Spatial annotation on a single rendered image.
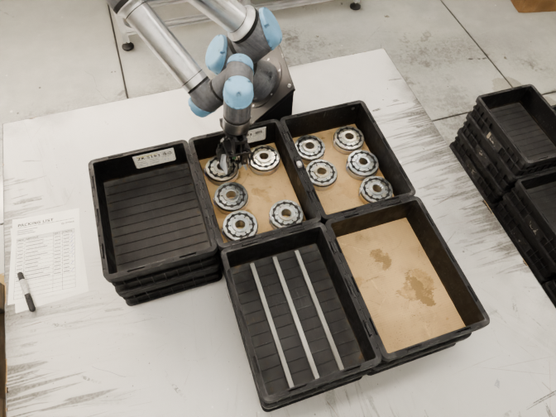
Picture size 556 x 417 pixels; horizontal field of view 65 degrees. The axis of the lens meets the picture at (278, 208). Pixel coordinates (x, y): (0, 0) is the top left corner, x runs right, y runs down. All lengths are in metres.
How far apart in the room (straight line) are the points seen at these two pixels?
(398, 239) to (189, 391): 0.74
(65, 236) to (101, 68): 1.77
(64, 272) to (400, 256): 1.03
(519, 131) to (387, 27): 1.50
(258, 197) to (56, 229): 0.67
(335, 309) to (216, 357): 0.37
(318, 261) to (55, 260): 0.83
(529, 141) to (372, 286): 1.27
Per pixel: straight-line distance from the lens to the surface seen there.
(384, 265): 1.32
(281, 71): 1.57
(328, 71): 1.97
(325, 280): 1.27
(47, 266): 1.56
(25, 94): 3.17
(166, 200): 1.40
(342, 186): 1.42
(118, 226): 1.39
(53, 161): 1.78
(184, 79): 1.29
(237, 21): 1.37
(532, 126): 2.38
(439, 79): 3.18
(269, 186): 1.40
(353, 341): 1.22
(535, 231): 2.15
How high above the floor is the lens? 1.99
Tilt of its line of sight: 59 degrees down
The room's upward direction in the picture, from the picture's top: 4 degrees clockwise
